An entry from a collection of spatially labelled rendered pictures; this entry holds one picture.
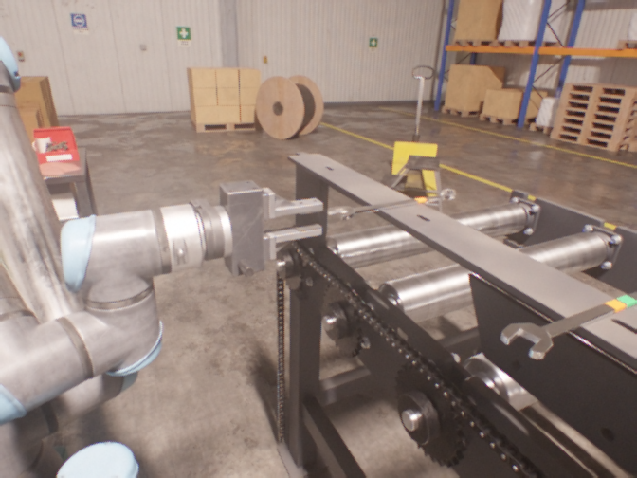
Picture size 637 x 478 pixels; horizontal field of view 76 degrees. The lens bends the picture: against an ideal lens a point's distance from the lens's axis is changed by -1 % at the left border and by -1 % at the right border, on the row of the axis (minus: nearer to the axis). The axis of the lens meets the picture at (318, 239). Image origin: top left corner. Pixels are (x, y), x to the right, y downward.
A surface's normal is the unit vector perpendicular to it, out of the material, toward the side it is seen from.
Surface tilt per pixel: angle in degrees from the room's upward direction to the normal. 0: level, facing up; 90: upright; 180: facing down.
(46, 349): 40
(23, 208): 70
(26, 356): 33
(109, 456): 5
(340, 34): 90
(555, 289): 0
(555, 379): 90
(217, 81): 90
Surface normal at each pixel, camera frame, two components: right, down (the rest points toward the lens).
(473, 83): 0.45, 0.39
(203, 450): 0.03, -0.91
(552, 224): -0.89, 0.16
